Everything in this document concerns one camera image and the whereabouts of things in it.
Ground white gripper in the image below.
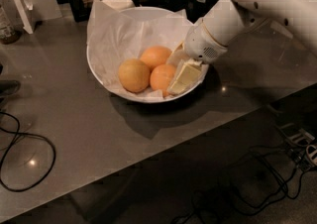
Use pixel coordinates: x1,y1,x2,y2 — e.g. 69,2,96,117
166,20,227,95

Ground orange fruit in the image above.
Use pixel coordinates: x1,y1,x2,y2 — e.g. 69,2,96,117
140,46,171,70
118,58,151,93
150,64,176,97

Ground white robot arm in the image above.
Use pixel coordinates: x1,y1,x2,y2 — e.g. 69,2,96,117
167,0,317,95

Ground white round bowl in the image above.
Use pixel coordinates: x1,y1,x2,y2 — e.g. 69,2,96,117
85,6,211,104

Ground white lid behind bowl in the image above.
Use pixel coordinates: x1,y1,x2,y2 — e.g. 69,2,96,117
103,0,135,11

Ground orange fruit back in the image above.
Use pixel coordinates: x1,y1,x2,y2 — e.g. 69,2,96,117
140,46,171,70

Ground white paper liner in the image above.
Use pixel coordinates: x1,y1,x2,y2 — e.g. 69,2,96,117
86,0,210,100

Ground white power strip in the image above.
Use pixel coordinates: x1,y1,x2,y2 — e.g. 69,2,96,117
277,123,317,171

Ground white board leaning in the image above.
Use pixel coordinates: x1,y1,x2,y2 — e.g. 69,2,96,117
13,0,35,34

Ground black cables on floor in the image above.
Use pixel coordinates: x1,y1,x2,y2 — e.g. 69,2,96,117
169,143,317,224

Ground black cable on table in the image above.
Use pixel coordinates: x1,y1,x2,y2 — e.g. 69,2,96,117
0,111,57,193

